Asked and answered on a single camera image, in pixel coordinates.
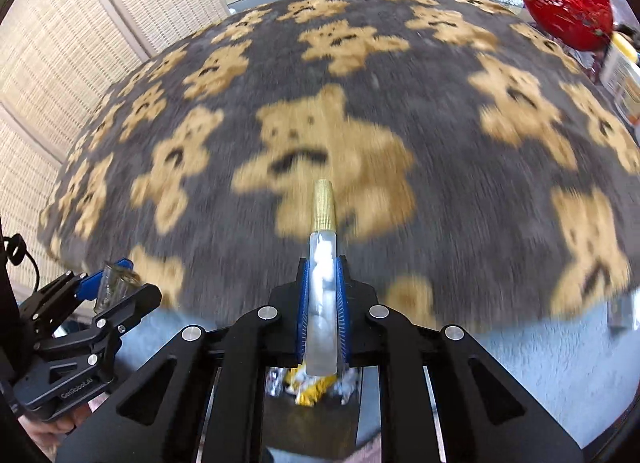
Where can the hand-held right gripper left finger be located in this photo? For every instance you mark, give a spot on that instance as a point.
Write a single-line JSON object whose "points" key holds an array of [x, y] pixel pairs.
{"points": [[302, 313]]}

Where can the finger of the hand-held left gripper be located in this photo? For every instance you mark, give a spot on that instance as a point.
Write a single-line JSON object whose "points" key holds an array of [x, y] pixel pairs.
{"points": [[135, 305], [90, 285]]}

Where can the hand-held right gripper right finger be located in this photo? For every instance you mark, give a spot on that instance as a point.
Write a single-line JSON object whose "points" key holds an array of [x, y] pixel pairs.
{"points": [[342, 313]]}

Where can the small clear jar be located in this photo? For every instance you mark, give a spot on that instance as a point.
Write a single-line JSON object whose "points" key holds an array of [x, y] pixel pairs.
{"points": [[112, 285]]}

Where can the clear bottle with gold cap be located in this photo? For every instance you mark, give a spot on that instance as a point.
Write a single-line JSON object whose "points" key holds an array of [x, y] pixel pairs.
{"points": [[322, 293]]}

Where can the dark grey trash bin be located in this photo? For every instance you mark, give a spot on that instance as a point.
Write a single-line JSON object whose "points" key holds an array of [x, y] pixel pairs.
{"points": [[310, 430]]}

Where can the person's left hand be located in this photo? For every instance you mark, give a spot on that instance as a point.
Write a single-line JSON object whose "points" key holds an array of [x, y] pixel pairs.
{"points": [[70, 425]]}

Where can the crumpled silver foil wrapper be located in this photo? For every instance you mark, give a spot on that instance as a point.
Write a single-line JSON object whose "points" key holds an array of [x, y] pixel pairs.
{"points": [[277, 383]]}

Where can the yellow crumpled wrapper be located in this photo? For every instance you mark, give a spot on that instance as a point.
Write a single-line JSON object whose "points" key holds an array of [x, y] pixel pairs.
{"points": [[310, 390]]}

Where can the pink fluffy cloth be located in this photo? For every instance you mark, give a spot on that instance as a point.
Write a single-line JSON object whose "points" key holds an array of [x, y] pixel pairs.
{"points": [[365, 455]]}

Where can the bear print fleece blanket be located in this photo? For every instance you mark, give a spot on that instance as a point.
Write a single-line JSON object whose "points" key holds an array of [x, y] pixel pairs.
{"points": [[450, 193]]}

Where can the pale blue fluffy rug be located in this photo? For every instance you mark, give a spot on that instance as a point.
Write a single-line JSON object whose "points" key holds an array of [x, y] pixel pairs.
{"points": [[550, 373]]}

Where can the woven rattan folding screen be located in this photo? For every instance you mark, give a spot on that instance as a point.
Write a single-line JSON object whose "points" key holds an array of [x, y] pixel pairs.
{"points": [[75, 68]]}

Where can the white storage box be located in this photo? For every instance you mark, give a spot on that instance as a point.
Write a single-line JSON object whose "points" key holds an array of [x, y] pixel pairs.
{"points": [[625, 313]]}

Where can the white labelled packet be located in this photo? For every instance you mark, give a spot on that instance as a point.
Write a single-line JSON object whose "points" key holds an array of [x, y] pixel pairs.
{"points": [[622, 78]]}

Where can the red lattice basket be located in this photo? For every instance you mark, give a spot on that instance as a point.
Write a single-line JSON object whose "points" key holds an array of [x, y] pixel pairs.
{"points": [[570, 13]]}

